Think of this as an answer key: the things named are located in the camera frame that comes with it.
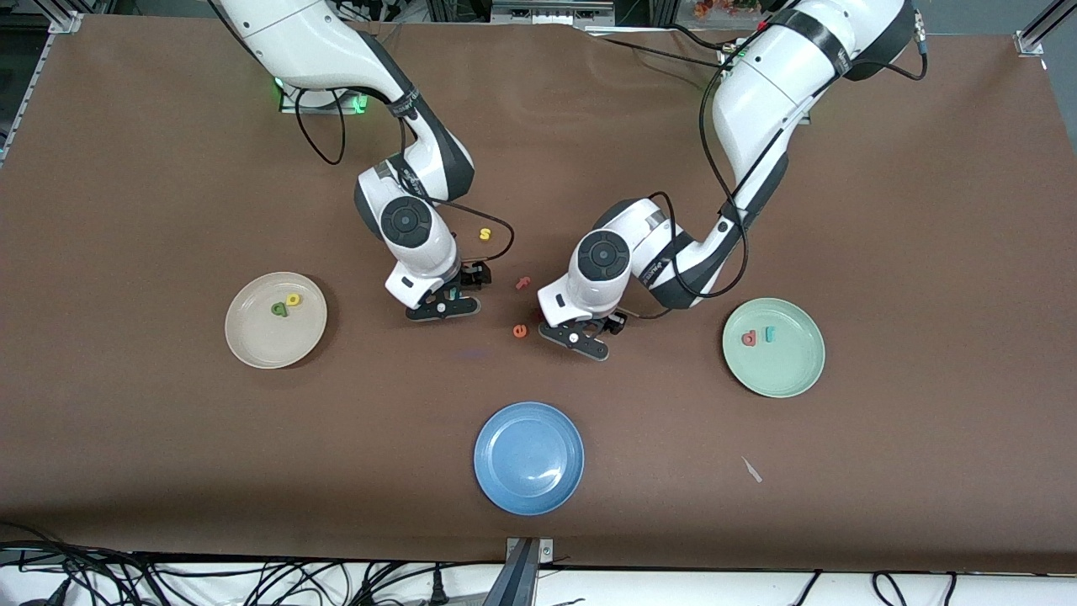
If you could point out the pale green plate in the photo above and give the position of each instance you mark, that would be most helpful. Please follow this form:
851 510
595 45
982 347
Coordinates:
774 370

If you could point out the metal table edge bracket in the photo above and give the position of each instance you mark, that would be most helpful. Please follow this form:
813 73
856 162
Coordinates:
526 572

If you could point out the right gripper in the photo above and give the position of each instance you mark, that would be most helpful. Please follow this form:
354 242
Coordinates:
473 275

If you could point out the small white paper scrap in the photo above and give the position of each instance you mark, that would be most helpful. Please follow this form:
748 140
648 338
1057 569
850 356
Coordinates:
752 471

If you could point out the beige brown plate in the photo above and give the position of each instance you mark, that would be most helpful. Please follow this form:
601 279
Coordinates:
261 341

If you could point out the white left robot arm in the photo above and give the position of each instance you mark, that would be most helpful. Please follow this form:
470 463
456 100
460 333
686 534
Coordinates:
774 84

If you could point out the silver aluminium frame profile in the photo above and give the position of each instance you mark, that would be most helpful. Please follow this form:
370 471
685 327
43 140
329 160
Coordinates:
547 13

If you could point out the black power plug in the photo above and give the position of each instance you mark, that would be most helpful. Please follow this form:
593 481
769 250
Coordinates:
438 589

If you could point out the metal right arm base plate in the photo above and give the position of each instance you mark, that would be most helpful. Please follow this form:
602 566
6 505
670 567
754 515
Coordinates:
286 103

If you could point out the orange decorative foliage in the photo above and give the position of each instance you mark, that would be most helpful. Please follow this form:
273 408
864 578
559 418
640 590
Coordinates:
719 7

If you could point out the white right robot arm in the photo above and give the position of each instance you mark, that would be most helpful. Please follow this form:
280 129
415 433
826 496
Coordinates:
311 42

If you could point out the brown table cover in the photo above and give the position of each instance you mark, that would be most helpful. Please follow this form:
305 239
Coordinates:
168 438

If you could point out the blue plate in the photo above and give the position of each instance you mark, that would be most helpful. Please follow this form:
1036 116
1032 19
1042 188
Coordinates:
528 459

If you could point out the aluminium table corner rail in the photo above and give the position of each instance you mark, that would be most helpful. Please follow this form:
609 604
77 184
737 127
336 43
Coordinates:
1035 34
34 84

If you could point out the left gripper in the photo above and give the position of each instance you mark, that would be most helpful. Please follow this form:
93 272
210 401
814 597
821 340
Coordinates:
612 323

